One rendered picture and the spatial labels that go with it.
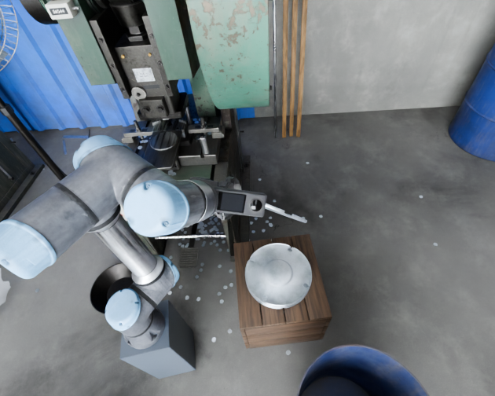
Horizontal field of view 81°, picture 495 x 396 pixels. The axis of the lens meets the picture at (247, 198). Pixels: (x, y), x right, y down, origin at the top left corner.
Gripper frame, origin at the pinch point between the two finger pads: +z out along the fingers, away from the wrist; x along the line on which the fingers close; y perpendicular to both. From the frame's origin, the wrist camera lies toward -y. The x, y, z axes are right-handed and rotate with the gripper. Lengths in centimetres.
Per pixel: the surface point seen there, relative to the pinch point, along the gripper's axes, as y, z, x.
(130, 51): 56, 25, -41
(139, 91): 57, 34, -29
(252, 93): 6.5, 18.6, -28.8
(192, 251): 45, 78, 46
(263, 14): 0.9, -1.2, -41.4
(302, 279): -18, 55, 37
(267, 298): -5, 46, 46
